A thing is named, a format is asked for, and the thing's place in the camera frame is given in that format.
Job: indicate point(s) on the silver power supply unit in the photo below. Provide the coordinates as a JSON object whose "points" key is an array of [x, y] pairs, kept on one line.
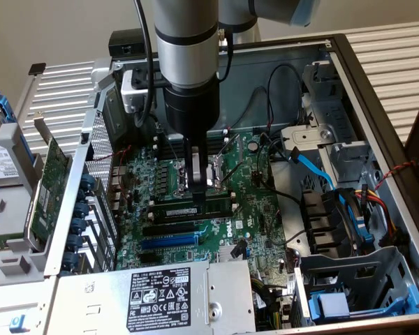
{"points": [[90, 303]]}

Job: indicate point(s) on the thin metal locking lever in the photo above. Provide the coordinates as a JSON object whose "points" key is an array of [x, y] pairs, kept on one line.
{"points": [[230, 173], [175, 153]]}

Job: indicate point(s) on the black box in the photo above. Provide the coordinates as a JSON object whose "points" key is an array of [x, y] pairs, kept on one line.
{"points": [[125, 42]]}

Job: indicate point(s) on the blue disk carrier rail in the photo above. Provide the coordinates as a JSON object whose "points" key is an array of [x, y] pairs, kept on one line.
{"points": [[3, 104]]}

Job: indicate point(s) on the green Dell motherboard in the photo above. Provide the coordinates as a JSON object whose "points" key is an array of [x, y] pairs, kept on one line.
{"points": [[251, 209]]}

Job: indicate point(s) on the long black expansion slot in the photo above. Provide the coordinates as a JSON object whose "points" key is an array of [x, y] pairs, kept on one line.
{"points": [[169, 229]]}

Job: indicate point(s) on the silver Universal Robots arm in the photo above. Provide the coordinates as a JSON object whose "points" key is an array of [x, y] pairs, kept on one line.
{"points": [[185, 42]]}

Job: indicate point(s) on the round coin battery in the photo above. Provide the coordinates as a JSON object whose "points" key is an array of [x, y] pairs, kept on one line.
{"points": [[253, 145]]}

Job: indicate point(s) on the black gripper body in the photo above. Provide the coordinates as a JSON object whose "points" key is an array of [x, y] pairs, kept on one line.
{"points": [[192, 108]]}

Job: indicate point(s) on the silver hard disk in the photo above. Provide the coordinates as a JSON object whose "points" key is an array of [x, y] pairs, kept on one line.
{"points": [[0, 164]]}

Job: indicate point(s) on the short black expansion slot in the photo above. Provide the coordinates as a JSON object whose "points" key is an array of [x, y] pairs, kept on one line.
{"points": [[148, 258]]}

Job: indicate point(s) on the metal socket cover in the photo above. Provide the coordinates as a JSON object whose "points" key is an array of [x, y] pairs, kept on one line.
{"points": [[230, 143]]}

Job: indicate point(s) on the blue square button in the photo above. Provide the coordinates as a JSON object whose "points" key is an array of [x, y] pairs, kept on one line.
{"points": [[17, 324]]}

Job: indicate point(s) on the metal CPU socket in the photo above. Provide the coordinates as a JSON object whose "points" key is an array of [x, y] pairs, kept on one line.
{"points": [[216, 174]]}

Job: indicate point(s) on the black table end cap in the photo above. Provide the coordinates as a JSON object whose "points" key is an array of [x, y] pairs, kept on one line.
{"points": [[37, 68]]}

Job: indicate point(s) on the green graphics card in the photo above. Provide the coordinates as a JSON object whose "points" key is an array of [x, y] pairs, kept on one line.
{"points": [[50, 188]]}

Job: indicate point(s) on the tall grey metal disk bay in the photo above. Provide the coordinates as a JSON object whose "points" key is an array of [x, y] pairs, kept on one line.
{"points": [[338, 115]]}

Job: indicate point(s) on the blue card retention clip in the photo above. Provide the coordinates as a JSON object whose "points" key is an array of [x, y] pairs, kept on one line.
{"points": [[88, 182], [70, 260], [78, 225], [74, 241], [81, 210]]}

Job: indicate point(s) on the small silver heat sink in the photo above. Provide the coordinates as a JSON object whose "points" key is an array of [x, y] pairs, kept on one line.
{"points": [[224, 254]]}

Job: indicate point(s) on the blue plastic disk caddy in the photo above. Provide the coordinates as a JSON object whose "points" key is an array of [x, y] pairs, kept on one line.
{"points": [[331, 303]]}

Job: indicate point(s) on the low grey metal disk bay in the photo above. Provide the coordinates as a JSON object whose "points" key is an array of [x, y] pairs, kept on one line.
{"points": [[335, 268]]}

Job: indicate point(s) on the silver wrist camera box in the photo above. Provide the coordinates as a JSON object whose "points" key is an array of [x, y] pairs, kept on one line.
{"points": [[134, 96]]}

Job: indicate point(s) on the blue expansion slot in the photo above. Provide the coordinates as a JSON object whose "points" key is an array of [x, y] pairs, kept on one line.
{"points": [[169, 241]]}

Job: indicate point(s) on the grey parts rack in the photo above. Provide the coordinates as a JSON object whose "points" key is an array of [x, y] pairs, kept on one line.
{"points": [[10, 223]]}

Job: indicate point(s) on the open grey PC case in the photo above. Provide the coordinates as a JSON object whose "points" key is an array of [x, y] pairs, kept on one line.
{"points": [[251, 70]]}

